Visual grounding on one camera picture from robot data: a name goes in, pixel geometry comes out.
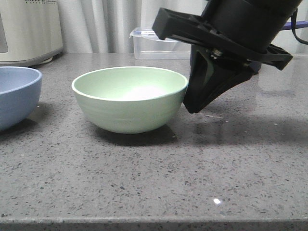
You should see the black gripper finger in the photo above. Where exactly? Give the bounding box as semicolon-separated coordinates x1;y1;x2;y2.
183;45;255;114

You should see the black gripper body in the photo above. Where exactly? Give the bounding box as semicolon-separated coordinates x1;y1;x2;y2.
152;8;293;70

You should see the light green bowl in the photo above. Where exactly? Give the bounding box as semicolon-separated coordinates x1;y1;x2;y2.
71;66;188;134

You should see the light blue bowl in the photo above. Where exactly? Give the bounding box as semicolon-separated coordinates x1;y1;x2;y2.
0;66;42;131

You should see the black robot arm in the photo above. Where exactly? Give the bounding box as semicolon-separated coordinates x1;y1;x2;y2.
152;0;300;113

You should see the clear plastic storage container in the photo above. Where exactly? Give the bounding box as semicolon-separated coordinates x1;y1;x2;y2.
130;27;191;60

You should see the dark blue saucepan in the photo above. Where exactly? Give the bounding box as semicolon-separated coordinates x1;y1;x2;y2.
190;21;308;75

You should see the grey white curtain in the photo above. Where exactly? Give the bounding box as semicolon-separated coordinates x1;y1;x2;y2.
57;0;308;54

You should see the white kitchen appliance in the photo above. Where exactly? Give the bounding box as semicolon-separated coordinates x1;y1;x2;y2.
0;0;63;66

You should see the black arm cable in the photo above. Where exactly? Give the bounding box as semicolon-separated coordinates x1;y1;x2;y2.
290;8;308;45

